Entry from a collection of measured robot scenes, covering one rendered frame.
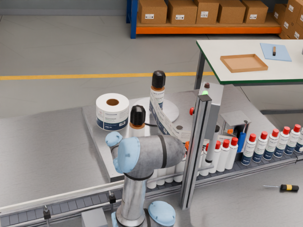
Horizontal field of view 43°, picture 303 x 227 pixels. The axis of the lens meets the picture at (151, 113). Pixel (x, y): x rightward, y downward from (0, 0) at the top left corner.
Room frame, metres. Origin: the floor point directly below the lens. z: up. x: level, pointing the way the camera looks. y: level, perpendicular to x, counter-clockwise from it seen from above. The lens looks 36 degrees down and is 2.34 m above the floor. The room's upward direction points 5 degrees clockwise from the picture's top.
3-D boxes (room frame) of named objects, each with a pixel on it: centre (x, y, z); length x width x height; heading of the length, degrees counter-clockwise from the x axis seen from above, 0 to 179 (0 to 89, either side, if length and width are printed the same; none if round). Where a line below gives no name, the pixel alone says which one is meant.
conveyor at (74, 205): (1.42, -0.11, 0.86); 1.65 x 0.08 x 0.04; 114
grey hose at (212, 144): (1.40, -0.30, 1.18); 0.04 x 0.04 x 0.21
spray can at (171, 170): (1.43, -0.12, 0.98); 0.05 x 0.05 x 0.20
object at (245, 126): (1.68, -0.46, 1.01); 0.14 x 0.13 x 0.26; 114
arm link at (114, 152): (1.24, 0.10, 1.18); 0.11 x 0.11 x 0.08; 18
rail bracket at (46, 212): (1.10, 0.43, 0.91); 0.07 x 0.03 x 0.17; 24
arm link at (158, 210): (1.04, -0.07, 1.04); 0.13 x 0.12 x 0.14; 108
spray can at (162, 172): (1.41, -0.08, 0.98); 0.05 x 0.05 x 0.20
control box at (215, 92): (1.39, -0.24, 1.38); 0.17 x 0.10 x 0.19; 169
